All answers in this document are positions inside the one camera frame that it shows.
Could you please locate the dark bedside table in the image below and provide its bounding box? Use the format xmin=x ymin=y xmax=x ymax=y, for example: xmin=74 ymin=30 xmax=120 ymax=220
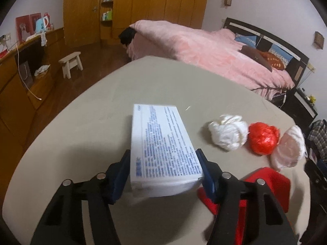
xmin=282 ymin=89 xmax=318 ymax=132

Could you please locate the red picture frame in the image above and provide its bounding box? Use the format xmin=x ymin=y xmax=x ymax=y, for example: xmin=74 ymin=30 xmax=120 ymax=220
xmin=16 ymin=13 xmax=41 ymax=42

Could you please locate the pale pink plastic bag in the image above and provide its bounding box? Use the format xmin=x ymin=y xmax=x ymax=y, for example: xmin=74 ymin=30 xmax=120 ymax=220
xmin=270 ymin=125 xmax=306 ymax=171

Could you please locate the right wall lamp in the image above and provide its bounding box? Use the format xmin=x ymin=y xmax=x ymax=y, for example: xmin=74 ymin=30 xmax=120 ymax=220
xmin=313 ymin=31 xmax=324 ymax=50

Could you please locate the wooden wardrobe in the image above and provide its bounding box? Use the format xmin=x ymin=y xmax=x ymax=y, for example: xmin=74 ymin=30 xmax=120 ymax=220
xmin=63 ymin=0 xmax=207 ymax=48

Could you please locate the red fleece glove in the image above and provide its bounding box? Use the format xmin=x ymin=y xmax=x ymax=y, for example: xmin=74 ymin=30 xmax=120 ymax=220
xmin=197 ymin=172 xmax=297 ymax=244

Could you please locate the small white wooden stool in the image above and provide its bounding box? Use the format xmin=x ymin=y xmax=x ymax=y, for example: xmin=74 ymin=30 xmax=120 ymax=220
xmin=59 ymin=51 xmax=83 ymax=79

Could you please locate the light blue electric kettle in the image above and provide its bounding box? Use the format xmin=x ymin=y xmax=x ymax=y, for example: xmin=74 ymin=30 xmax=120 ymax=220
xmin=35 ymin=16 xmax=49 ymax=34

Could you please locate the yellow plush toy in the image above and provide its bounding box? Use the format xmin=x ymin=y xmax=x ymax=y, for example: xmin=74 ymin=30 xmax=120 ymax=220
xmin=308 ymin=95 xmax=316 ymax=105

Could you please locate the brown cushion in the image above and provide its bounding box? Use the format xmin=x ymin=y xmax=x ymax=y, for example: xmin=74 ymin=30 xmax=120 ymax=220
xmin=239 ymin=45 xmax=273 ymax=72

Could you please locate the white plastic bag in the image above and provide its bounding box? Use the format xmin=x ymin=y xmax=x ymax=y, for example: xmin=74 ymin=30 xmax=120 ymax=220
xmin=208 ymin=115 xmax=249 ymax=151

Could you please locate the wall lamp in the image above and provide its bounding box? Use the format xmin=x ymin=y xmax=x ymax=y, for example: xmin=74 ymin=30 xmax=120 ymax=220
xmin=224 ymin=0 xmax=232 ymax=7
xmin=313 ymin=31 xmax=324 ymax=50

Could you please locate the right blue pillow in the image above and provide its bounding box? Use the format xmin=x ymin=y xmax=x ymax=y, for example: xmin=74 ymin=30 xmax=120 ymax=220
xmin=268 ymin=44 xmax=293 ymax=68

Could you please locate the wooden side cabinet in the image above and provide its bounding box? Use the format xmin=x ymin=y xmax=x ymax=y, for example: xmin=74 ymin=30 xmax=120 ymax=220
xmin=1 ymin=28 xmax=68 ymax=199

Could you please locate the red plastic bag ball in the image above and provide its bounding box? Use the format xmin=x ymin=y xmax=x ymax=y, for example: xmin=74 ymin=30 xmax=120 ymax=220
xmin=248 ymin=122 xmax=280 ymax=155

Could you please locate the black wooden headboard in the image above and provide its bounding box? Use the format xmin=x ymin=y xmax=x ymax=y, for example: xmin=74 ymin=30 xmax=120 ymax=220
xmin=223 ymin=18 xmax=309 ymax=86

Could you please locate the bed with pink quilt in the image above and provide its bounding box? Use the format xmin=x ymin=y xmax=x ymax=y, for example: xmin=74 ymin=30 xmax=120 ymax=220
xmin=119 ymin=20 xmax=295 ymax=100

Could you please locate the left wall lamp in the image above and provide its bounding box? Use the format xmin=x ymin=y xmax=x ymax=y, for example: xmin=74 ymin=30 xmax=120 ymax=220
xmin=224 ymin=0 xmax=232 ymax=7

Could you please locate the blue pillow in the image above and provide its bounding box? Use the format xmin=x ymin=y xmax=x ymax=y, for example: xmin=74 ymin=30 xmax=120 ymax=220
xmin=235 ymin=33 xmax=257 ymax=48
xmin=268 ymin=44 xmax=293 ymax=68

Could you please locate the red dotted cushion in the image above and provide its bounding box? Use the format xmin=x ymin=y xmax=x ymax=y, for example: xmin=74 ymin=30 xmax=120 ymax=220
xmin=259 ymin=51 xmax=286 ymax=70

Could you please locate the plaid shirt on chair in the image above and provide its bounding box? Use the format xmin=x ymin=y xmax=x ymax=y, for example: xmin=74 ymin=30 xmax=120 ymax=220
xmin=308 ymin=119 xmax=327 ymax=163

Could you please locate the left blue pillow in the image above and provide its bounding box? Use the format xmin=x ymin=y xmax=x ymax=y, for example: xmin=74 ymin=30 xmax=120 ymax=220
xmin=235 ymin=33 xmax=257 ymax=48

